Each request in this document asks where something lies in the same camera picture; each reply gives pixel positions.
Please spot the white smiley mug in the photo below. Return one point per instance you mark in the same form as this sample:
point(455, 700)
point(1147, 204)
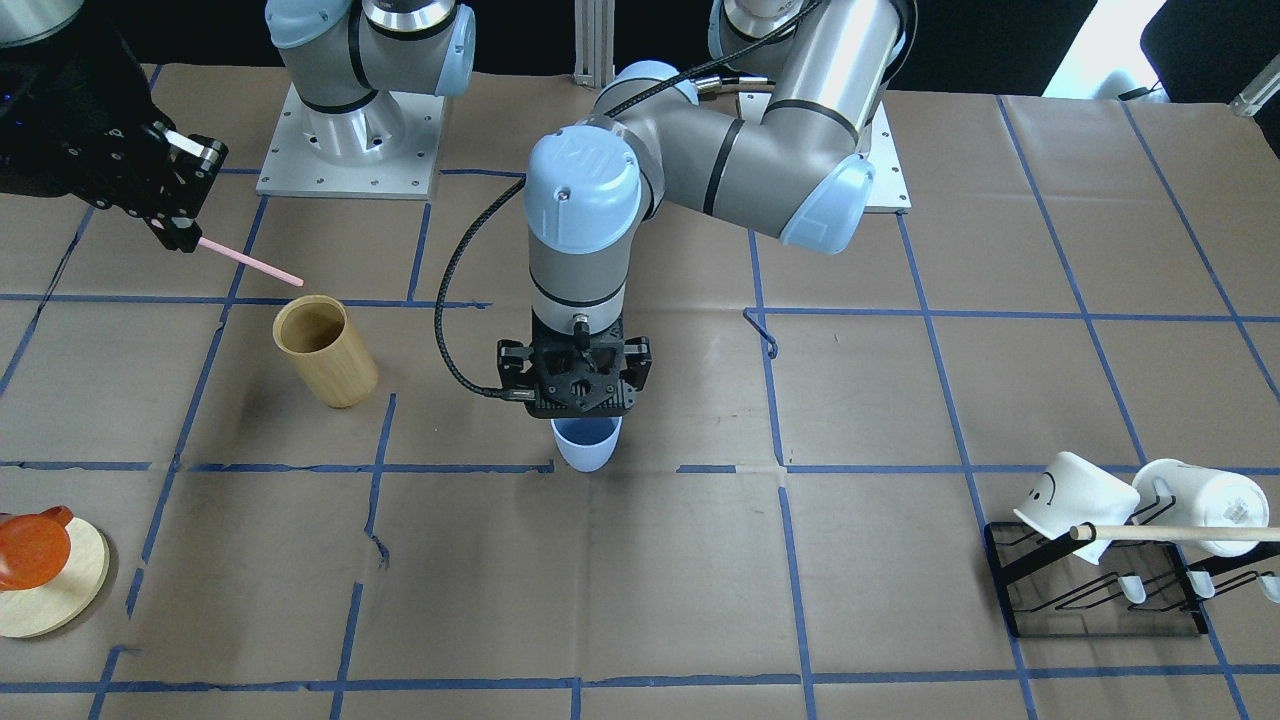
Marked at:
point(1072, 491)

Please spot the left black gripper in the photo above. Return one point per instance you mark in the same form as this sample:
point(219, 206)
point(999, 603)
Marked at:
point(512, 362)

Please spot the orange mug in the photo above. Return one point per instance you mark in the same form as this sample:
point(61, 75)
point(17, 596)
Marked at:
point(34, 547)

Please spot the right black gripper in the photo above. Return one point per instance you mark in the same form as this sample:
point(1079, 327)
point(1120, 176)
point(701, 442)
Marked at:
point(62, 130)

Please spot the round wooden mug stand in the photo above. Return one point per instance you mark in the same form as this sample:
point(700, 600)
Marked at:
point(41, 610)

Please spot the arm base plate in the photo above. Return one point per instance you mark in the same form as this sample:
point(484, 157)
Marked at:
point(386, 150)
point(889, 192)

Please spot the bamboo cylinder holder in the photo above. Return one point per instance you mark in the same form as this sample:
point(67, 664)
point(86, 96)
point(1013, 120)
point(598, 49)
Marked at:
point(325, 349)

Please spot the aluminium frame post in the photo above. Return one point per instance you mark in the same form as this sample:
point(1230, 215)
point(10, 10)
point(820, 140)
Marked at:
point(593, 35)

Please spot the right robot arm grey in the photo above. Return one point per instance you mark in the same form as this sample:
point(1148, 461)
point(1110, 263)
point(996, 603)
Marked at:
point(77, 118)

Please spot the black wire mug rack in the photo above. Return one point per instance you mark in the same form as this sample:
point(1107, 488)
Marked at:
point(1126, 581)

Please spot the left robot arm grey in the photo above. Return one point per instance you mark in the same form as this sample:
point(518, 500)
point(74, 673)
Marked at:
point(798, 173)

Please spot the blue plastic cup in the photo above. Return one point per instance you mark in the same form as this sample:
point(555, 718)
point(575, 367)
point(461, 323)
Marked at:
point(586, 443)

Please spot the pink chopstick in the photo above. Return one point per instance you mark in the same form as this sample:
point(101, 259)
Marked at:
point(246, 260)

